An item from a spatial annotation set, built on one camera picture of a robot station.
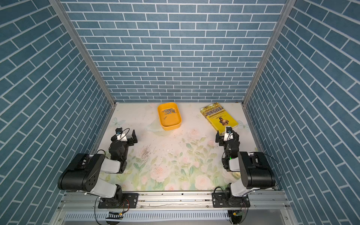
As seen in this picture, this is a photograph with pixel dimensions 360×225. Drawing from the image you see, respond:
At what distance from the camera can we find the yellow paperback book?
41.3 inches

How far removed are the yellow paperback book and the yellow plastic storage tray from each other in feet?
0.71

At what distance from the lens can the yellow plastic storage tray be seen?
1.02 m
